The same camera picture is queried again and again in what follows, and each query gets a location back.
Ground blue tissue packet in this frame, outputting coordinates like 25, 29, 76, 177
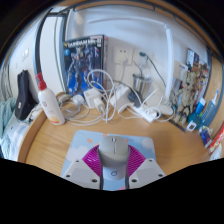
199, 125, 214, 148

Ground black bag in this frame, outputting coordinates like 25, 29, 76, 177
14, 69, 38, 122

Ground metal cup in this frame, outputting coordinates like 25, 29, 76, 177
132, 73, 153, 98

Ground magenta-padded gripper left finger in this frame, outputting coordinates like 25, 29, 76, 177
60, 143, 103, 191

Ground pale checked bedding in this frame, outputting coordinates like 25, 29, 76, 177
0, 98, 28, 163

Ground white power strip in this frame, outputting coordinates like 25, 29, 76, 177
131, 103, 159, 124

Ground tan robot figurine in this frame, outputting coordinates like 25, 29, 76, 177
169, 69, 201, 126

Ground colourful picture box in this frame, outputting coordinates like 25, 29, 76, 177
184, 48, 211, 98

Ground small white square clock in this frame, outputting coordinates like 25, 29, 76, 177
185, 120, 198, 132

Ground white looped cable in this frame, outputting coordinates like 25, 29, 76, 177
59, 68, 134, 128

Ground white bottle with red cap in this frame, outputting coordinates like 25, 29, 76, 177
35, 72, 66, 127

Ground pastel cloud print mouse pad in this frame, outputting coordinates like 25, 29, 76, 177
60, 129, 158, 192

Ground grey and white computer mouse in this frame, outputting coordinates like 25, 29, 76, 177
97, 135, 130, 183

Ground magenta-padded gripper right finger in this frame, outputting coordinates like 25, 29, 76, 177
125, 143, 167, 190

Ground blue robot model kit box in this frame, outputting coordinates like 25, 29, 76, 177
62, 34, 109, 98

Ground white power adapter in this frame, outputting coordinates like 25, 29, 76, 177
109, 84, 132, 113

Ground blue spray bottle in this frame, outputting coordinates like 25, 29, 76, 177
203, 88, 221, 128

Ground teal round dish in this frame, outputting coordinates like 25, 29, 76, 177
188, 111, 204, 126

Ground white arched desk lamp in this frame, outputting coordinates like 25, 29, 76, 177
87, 16, 176, 116

